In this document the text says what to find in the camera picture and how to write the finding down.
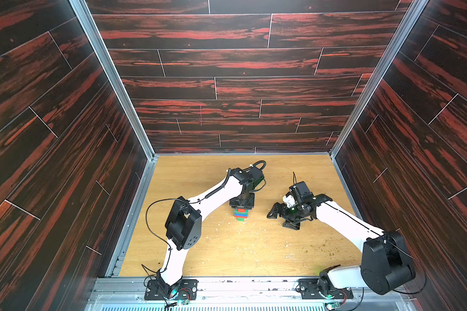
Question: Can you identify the dark green 2x4 lego brick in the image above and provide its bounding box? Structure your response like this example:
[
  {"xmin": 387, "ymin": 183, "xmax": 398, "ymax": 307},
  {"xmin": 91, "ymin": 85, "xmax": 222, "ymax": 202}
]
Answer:
[{"xmin": 234, "ymin": 211, "xmax": 249, "ymax": 216}]

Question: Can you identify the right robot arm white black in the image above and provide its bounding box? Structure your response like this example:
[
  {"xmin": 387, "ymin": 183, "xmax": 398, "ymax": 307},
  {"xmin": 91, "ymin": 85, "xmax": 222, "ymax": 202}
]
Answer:
[{"xmin": 267, "ymin": 193, "xmax": 416, "ymax": 297}]

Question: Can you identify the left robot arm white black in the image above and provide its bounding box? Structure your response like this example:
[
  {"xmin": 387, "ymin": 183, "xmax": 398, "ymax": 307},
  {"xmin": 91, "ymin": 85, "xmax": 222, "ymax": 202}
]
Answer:
[{"xmin": 156, "ymin": 161, "xmax": 266, "ymax": 298}]

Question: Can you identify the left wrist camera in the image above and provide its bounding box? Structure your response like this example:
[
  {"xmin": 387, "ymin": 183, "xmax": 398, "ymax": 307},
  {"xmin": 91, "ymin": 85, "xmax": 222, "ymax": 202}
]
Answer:
[{"xmin": 248, "ymin": 167, "xmax": 264, "ymax": 190}]

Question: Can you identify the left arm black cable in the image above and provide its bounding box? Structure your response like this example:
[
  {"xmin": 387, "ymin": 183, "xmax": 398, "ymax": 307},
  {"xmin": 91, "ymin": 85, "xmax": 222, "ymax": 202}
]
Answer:
[{"xmin": 141, "ymin": 160, "xmax": 267, "ymax": 281}]

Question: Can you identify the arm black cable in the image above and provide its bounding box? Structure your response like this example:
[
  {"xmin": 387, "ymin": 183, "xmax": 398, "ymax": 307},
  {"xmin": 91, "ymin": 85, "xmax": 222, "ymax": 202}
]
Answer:
[
  {"xmin": 291, "ymin": 170, "xmax": 429, "ymax": 311},
  {"xmin": 141, "ymin": 160, "xmax": 267, "ymax": 281}
]

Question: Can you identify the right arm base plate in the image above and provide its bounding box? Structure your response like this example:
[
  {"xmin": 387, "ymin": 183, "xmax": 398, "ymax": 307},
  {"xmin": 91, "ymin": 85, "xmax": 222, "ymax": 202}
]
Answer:
[{"xmin": 296, "ymin": 277, "xmax": 354, "ymax": 300}]

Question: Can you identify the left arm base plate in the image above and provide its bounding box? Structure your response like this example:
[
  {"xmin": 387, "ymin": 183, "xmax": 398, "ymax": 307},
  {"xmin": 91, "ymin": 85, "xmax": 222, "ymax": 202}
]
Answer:
[{"xmin": 144, "ymin": 279, "xmax": 198, "ymax": 301}]

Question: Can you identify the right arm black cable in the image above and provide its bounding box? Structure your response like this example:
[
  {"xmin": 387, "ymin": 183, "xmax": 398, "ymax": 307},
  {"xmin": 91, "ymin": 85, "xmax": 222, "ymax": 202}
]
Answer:
[{"xmin": 291, "ymin": 170, "xmax": 429, "ymax": 311}]

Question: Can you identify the aluminium front rail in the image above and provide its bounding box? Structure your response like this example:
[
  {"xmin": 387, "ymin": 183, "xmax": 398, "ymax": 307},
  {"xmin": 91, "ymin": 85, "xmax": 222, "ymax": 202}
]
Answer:
[{"xmin": 85, "ymin": 277, "xmax": 418, "ymax": 310}]

